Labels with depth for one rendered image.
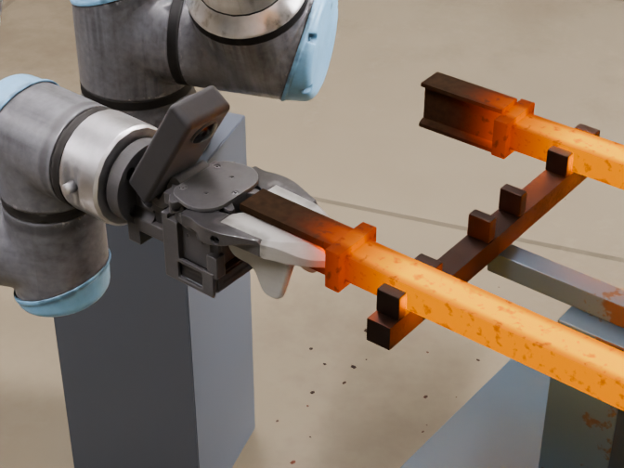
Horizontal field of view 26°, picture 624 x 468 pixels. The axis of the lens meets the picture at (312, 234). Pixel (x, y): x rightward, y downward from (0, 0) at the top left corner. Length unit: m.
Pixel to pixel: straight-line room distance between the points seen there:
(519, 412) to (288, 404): 1.09
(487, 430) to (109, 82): 0.76
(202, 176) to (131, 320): 0.87
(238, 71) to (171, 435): 0.62
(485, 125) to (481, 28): 2.39
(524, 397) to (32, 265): 0.47
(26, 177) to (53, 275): 0.11
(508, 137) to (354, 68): 2.20
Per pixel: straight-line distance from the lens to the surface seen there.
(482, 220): 1.03
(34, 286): 1.25
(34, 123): 1.16
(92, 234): 1.23
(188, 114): 1.01
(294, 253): 1.00
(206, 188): 1.06
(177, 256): 1.08
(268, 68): 1.66
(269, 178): 1.08
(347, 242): 0.98
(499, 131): 1.15
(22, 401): 2.38
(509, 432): 1.25
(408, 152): 3.00
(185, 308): 1.87
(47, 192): 1.17
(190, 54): 1.69
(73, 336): 2.00
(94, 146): 1.11
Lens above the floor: 1.55
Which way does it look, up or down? 35 degrees down
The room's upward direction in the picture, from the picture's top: straight up
